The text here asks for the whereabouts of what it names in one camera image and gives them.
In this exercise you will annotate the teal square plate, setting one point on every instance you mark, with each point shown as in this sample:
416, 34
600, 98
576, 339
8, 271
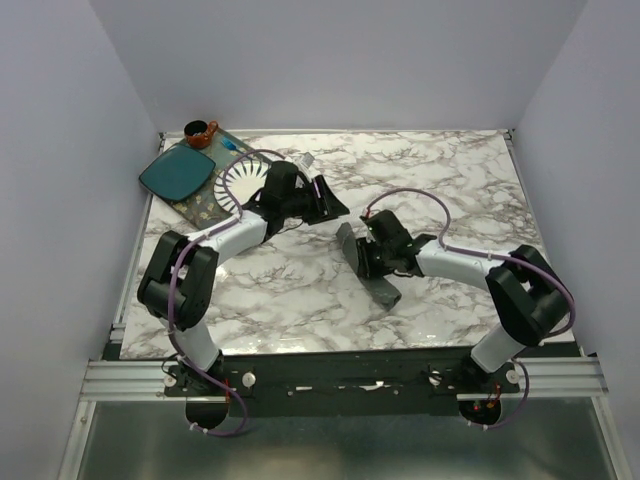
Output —
177, 173

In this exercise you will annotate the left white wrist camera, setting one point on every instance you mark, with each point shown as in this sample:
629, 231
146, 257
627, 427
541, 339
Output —
305, 163

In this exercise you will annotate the floral rectangular serving tray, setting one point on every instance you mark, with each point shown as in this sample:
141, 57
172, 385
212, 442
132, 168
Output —
201, 209

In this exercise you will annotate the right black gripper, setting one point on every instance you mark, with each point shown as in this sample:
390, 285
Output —
368, 268

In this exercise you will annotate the grey cloth napkin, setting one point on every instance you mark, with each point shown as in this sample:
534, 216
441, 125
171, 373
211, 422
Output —
382, 292

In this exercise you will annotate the aluminium frame rail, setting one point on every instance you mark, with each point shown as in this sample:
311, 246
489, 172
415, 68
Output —
123, 381

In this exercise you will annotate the white striped round plate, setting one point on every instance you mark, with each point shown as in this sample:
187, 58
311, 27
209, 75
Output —
243, 181

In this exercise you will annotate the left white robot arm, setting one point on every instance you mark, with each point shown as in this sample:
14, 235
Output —
178, 283

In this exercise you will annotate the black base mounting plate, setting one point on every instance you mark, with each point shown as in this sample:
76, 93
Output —
439, 381

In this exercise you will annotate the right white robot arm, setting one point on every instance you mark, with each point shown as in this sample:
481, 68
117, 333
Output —
529, 298

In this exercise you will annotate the orange ceramic mug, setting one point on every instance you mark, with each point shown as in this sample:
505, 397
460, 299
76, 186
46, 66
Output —
199, 134

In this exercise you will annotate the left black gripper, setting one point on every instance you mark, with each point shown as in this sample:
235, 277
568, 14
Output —
326, 208

